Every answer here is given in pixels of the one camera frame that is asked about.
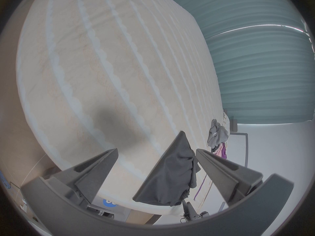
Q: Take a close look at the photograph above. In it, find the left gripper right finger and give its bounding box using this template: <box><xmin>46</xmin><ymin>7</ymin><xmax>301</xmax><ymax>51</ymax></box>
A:
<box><xmin>196</xmin><ymin>149</ymin><xmax>263</xmax><ymax>203</ymax></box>

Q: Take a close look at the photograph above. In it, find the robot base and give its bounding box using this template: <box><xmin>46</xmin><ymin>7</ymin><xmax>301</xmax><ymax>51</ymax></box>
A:
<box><xmin>86</xmin><ymin>197</ymin><xmax>131</xmax><ymax>223</ymax></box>

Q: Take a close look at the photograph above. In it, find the bed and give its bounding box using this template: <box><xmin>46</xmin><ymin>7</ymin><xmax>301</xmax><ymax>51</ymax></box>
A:
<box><xmin>16</xmin><ymin>0</ymin><xmax>249</xmax><ymax>217</ymax></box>

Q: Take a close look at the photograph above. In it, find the white printed pillow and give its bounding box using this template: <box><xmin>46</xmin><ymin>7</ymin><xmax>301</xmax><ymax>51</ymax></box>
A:
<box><xmin>223</xmin><ymin>110</ymin><xmax>231</xmax><ymax>133</ymax></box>

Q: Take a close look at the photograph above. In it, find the grey garment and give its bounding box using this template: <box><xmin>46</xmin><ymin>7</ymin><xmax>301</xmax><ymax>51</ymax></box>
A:
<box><xmin>207</xmin><ymin>119</ymin><xmax>230</xmax><ymax>148</ymax></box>

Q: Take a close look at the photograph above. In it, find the black T-shirt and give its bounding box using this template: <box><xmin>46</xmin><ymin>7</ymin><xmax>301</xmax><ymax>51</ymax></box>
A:
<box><xmin>132</xmin><ymin>130</ymin><xmax>201</xmax><ymax>207</ymax></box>

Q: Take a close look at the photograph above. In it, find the grey bedside table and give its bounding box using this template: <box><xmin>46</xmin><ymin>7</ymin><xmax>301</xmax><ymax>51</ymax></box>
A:
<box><xmin>224</xmin><ymin>109</ymin><xmax>238</xmax><ymax>133</ymax></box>

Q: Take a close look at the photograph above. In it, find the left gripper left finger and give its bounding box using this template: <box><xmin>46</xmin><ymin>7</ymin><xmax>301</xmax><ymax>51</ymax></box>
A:
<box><xmin>50</xmin><ymin>148</ymin><xmax>118</xmax><ymax>204</ymax></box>

